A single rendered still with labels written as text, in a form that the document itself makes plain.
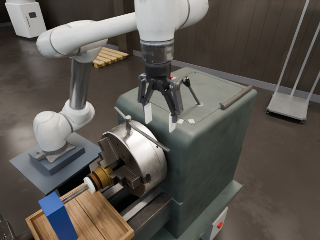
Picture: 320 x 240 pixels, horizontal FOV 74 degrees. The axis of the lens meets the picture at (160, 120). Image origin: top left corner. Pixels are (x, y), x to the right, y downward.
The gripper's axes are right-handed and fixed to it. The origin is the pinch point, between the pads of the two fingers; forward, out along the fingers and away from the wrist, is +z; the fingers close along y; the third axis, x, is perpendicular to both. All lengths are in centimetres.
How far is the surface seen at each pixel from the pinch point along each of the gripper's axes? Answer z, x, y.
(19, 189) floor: 129, -13, -161
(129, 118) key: 3.2, -1.1, -12.9
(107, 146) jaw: 18.0, -5.4, -22.9
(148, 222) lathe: 51, -8, -3
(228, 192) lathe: 82, 52, 18
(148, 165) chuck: 19.8, -3.5, -3.7
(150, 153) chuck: 17.0, -0.4, -4.9
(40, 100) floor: 122, 101, -308
